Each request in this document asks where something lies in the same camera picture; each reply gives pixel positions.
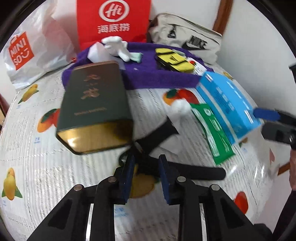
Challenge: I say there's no white Miniso plastic bag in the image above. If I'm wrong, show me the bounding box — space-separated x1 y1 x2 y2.
1 1 76 90

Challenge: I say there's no brown wooden door frame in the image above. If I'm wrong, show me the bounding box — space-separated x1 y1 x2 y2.
213 0 233 35

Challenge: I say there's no black watch strap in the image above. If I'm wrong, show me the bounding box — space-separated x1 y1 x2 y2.
136 161 227 181
119 116 180 167

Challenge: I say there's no yellow black sports strap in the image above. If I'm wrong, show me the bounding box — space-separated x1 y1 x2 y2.
155 48 196 74

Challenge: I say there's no strawberry snack packet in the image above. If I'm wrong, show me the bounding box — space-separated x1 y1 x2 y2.
187 57 207 76

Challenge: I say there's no person's right hand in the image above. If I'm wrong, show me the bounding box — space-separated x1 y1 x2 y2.
289 150 296 191

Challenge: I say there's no green wet wipe packet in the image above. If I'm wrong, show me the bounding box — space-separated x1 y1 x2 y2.
190 103 235 165

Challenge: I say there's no dark green tea tin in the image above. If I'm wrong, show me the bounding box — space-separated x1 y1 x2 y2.
56 61 133 155

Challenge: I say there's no white mesh pouch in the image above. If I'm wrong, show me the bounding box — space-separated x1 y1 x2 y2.
111 52 144 70

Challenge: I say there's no white cloth glove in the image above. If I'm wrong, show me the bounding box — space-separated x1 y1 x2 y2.
101 36 131 62

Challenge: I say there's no white tissue wad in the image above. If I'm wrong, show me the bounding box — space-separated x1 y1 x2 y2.
171 98 191 116

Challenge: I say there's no fruit print tablecloth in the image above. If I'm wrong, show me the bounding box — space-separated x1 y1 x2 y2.
1 69 279 240

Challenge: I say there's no green tissue pack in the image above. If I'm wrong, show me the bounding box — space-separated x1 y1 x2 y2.
174 50 186 57

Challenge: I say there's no blue tissue box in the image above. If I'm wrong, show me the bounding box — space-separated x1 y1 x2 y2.
196 71 261 144

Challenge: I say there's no grey Nike waist bag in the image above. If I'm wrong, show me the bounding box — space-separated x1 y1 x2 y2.
148 13 222 65

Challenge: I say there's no purple fabric tray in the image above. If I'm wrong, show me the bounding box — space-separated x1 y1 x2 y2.
61 41 215 90

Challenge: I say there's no red Haidilao paper bag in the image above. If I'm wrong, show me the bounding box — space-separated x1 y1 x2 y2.
76 0 151 50

